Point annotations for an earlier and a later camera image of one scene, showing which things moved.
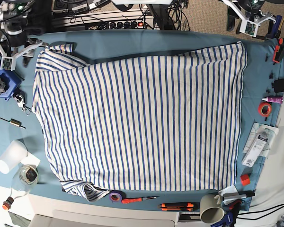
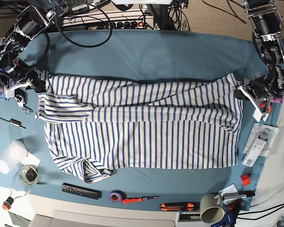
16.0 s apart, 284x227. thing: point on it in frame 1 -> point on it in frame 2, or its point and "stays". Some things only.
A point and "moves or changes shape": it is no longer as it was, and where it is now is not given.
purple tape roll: x=116 y=196 stays
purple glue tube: x=275 y=99 stays
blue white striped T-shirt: x=170 y=123 moves or changes shape
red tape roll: x=260 y=109 stays
